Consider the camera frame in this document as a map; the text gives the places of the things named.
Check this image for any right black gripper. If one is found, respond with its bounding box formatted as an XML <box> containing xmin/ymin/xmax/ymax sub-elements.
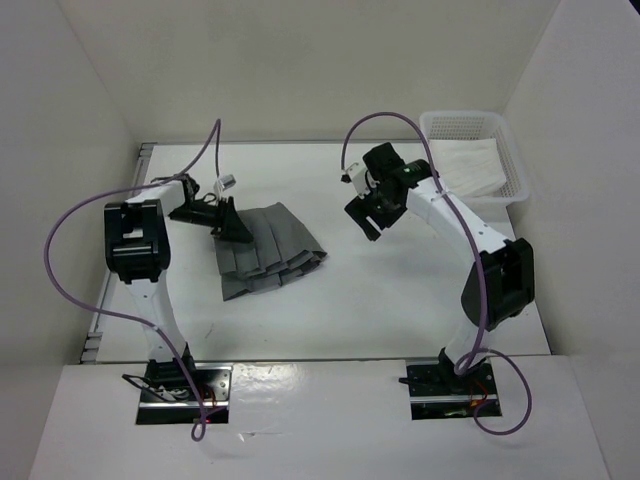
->
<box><xmin>345</xmin><ymin>181</ymin><xmax>405</xmax><ymax>241</ymax></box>

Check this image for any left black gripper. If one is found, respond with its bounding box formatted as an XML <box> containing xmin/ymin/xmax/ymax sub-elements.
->
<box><xmin>168</xmin><ymin>196</ymin><xmax>253</xmax><ymax>244</ymax></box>

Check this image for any grey pleated skirt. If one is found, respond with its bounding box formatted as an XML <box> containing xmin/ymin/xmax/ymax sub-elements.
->
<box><xmin>214</xmin><ymin>202</ymin><xmax>327</xmax><ymax>301</ymax></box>

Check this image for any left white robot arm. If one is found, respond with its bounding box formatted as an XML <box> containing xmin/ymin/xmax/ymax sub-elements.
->
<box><xmin>104</xmin><ymin>174</ymin><xmax>253</xmax><ymax>400</ymax></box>

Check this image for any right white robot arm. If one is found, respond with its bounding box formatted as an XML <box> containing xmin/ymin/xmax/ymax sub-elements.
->
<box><xmin>341</xmin><ymin>143</ymin><xmax>535</xmax><ymax>393</ymax></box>

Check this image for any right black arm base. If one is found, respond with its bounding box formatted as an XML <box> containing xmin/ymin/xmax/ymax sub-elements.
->
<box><xmin>398</xmin><ymin>358</ymin><xmax>502</xmax><ymax>420</ymax></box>

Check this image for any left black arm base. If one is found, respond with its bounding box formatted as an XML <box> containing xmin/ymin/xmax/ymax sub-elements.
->
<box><xmin>121</xmin><ymin>363</ymin><xmax>233</xmax><ymax>425</ymax></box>

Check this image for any white folded cloth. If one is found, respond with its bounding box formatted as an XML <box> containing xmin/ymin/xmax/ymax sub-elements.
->
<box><xmin>429</xmin><ymin>138</ymin><xmax>507</xmax><ymax>198</ymax></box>

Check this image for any white plastic basket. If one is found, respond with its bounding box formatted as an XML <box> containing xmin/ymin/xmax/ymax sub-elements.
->
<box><xmin>419</xmin><ymin>111</ymin><xmax>529</xmax><ymax>206</ymax></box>

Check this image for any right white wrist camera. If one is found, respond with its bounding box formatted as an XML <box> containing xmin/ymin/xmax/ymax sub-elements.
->
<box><xmin>341</xmin><ymin>161</ymin><xmax>372</xmax><ymax>198</ymax></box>

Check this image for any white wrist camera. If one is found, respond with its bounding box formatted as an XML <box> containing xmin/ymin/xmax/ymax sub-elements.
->
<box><xmin>341</xmin><ymin>161</ymin><xmax>372</xmax><ymax>198</ymax></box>
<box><xmin>213</xmin><ymin>174</ymin><xmax>236</xmax><ymax>196</ymax></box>

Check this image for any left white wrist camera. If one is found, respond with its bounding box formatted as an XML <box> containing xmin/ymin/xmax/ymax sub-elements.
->
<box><xmin>213</xmin><ymin>174</ymin><xmax>236</xmax><ymax>196</ymax></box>

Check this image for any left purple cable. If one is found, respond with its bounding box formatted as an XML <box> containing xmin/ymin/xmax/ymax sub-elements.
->
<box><xmin>42</xmin><ymin>118</ymin><xmax>226</xmax><ymax>444</ymax></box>

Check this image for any aluminium table edge rail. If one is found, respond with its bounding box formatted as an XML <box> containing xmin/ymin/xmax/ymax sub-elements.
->
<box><xmin>80</xmin><ymin>143</ymin><xmax>155</xmax><ymax>364</ymax></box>

